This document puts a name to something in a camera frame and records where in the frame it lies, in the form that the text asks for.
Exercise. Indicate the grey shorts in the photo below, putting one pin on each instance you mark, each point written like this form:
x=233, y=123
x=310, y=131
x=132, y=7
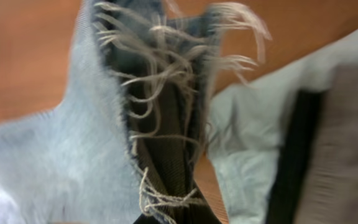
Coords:
x=330, y=193

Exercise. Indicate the light blue denim jeans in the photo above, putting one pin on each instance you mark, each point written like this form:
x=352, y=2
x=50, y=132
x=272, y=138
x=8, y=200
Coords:
x=131, y=125

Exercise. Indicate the light blue t-shirt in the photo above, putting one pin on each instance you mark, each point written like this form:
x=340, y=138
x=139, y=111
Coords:
x=249, y=125

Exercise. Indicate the black garment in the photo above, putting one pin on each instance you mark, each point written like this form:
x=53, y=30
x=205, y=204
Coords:
x=294, y=157

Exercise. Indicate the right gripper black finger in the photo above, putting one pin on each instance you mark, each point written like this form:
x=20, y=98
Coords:
x=143, y=219

